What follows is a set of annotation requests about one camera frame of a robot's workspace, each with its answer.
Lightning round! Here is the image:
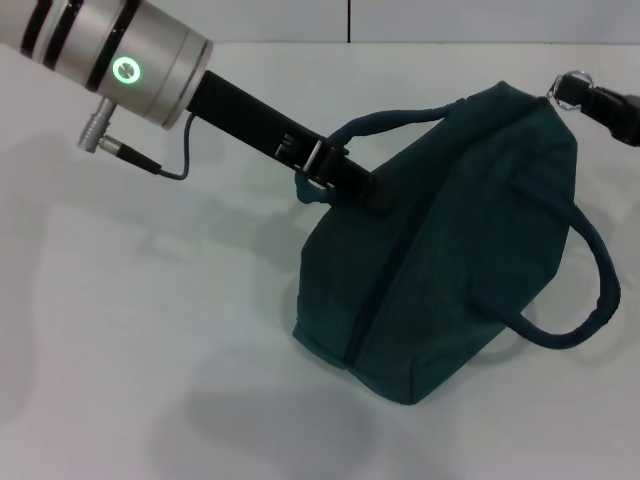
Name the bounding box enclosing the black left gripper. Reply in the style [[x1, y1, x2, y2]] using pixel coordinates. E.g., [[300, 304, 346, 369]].
[[185, 71, 394, 216]]

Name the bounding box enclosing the left wrist cable with connector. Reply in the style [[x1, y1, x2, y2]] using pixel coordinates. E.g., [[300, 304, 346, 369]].
[[77, 97, 199, 180]]

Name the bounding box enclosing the teal fabric lunch bag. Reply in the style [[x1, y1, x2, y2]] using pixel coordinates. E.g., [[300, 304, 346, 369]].
[[291, 81, 623, 407]]

